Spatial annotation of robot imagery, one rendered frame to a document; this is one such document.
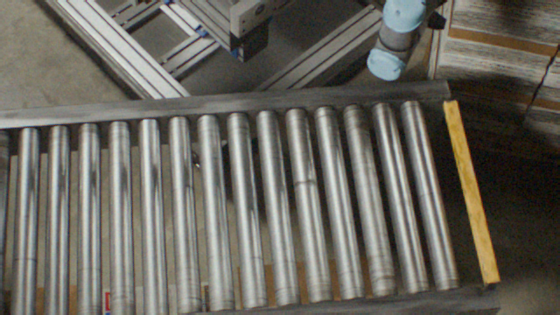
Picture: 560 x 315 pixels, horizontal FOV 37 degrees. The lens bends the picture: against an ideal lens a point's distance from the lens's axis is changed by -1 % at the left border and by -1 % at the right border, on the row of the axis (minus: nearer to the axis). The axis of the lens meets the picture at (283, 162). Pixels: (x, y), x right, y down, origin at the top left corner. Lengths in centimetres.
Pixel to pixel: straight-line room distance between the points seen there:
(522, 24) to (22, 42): 170
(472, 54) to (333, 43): 54
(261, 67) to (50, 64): 76
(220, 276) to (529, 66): 110
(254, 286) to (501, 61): 102
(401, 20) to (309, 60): 107
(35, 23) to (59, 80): 27
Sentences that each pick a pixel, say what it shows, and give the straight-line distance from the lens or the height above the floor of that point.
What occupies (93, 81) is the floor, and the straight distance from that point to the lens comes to 292.
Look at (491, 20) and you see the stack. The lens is 223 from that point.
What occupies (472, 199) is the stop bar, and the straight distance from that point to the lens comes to 179.
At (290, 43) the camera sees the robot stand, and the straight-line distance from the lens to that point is 271.
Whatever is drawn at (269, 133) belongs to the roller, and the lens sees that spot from 183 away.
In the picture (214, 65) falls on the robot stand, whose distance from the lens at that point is 266.
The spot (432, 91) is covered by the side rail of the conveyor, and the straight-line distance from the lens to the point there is 194.
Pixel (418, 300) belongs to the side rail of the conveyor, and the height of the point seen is 80.
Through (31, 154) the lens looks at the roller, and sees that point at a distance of 186.
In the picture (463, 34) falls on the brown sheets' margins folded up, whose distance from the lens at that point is 228.
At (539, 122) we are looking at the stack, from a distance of 259.
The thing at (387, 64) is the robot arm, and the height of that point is 102.
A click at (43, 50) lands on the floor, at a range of 303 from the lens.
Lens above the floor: 237
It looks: 61 degrees down
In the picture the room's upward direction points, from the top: 5 degrees clockwise
